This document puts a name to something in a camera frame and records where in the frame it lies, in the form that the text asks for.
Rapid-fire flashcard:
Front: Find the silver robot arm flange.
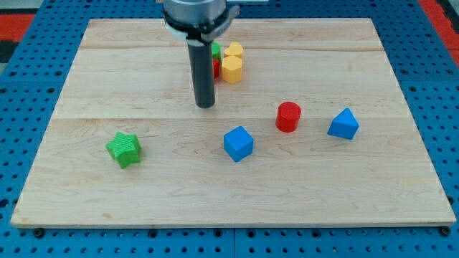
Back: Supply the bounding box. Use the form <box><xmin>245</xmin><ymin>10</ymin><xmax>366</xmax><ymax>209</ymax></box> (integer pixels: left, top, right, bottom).
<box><xmin>163</xmin><ymin>0</ymin><xmax>240</xmax><ymax>47</ymax></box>

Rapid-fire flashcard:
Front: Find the blue cube block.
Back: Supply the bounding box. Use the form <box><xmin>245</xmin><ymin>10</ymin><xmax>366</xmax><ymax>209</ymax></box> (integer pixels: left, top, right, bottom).
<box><xmin>223</xmin><ymin>126</ymin><xmax>254</xmax><ymax>162</ymax></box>

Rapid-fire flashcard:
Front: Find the red cylinder block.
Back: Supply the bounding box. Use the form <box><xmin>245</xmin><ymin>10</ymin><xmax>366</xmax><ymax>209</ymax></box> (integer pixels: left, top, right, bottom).
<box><xmin>275</xmin><ymin>102</ymin><xmax>302</xmax><ymax>133</ymax></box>

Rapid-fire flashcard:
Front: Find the yellow hexagon block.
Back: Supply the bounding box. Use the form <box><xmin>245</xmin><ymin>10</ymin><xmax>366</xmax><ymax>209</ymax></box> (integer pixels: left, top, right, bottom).
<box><xmin>222</xmin><ymin>56</ymin><xmax>242</xmax><ymax>84</ymax></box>

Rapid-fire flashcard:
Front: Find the red block behind rod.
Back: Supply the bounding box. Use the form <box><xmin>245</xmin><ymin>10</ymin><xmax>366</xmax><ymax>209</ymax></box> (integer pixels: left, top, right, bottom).
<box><xmin>212</xmin><ymin>59</ymin><xmax>220</xmax><ymax>80</ymax></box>

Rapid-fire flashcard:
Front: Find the yellow heart block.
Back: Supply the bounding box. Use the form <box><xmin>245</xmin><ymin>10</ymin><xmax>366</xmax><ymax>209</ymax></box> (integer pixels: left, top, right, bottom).
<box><xmin>224</xmin><ymin>42</ymin><xmax>244</xmax><ymax>59</ymax></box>

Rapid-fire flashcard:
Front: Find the green block behind rod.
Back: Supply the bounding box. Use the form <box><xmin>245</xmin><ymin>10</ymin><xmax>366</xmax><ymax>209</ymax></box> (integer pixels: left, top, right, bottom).
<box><xmin>212</xmin><ymin>42</ymin><xmax>222</xmax><ymax>60</ymax></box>

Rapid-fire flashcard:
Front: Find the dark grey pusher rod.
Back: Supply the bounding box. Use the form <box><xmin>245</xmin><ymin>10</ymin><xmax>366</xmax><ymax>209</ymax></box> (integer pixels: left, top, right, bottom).
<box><xmin>187</xmin><ymin>41</ymin><xmax>215</xmax><ymax>108</ymax></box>

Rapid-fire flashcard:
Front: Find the light wooden board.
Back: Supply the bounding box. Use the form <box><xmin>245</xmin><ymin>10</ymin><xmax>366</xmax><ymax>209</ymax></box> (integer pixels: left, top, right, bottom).
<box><xmin>11</xmin><ymin>18</ymin><xmax>456</xmax><ymax>229</ymax></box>

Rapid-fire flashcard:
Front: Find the green star block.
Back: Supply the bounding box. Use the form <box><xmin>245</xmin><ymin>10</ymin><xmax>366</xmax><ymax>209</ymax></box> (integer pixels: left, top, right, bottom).
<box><xmin>105</xmin><ymin>132</ymin><xmax>141</xmax><ymax>169</ymax></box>

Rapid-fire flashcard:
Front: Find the blue triangular prism block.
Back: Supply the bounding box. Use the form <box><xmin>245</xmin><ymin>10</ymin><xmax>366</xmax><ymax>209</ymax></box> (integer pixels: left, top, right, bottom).
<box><xmin>327</xmin><ymin>107</ymin><xmax>359</xmax><ymax>140</ymax></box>

